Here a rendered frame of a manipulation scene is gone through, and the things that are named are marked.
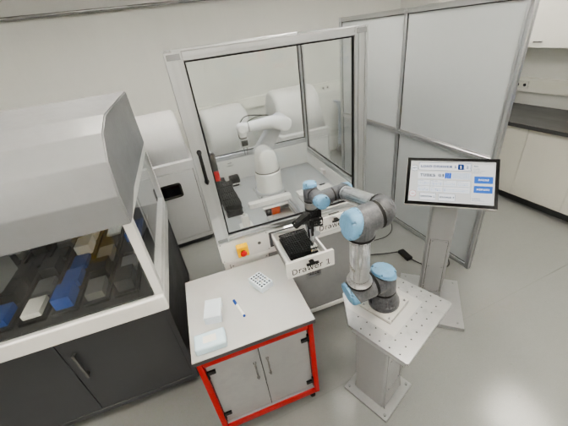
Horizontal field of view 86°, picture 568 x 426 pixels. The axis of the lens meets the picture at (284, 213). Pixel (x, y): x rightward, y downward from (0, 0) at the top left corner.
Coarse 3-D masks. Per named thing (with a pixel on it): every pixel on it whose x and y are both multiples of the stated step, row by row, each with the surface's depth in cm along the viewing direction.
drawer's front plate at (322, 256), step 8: (312, 256) 169; (320, 256) 171; (328, 256) 173; (288, 264) 166; (296, 264) 168; (304, 264) 170; (328, 264) 176; (288, 272) 169; (296, 272) 171; (304, 272) 173
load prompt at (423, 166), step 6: (420, 162) 199; (426, 162) 198; (432, 162) 197; (438, 162) 196; (420, 168) 199; (426, 168) 197; (432, 168) 196; (438, 168) 195; (444, 168) 194; (450, 168) 193; (456, 168) 191; (462, 168) 190; (468, 168) 189
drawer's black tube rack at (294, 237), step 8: (288, 232) 196; (296, 232) 196; (304, 232) 194; (280, 240) 195; (288, 240) 189; (296, 240) 188; (304, 240) 188; (288, 248) 182; (296, 248) 182; (288, 256) 182; (296, 256) 180
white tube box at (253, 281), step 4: (260, 272) 182; (252, 276) 180; (256, 276) 180; (260, 276) 179; (264, 276) 179; (248, 280) 179; (252, 280) 178; (256, 280) 177; (260, 280) 177; (264, 280) 176; (268, 280) 176; (252, 284) 178; (256, 284) 174; (260, 284) 174; (264, 284) 174; (268, 284) 174; (272, 284) 176; (256, 288) 176; (260, 288) 171; (264, 288) 172; (268, 288) 175
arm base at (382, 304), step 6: (396, 294) 150; (372, 300) 152; (378, 300) 148; (384, 300) 147; (390, 300) 147; (396, 300) 149; (372, 306) 152; (378, 306) 149; (384, 306) 148; (390, 306) 148; (396, 306) 149; (384, 312) 149; (390, 312) 149
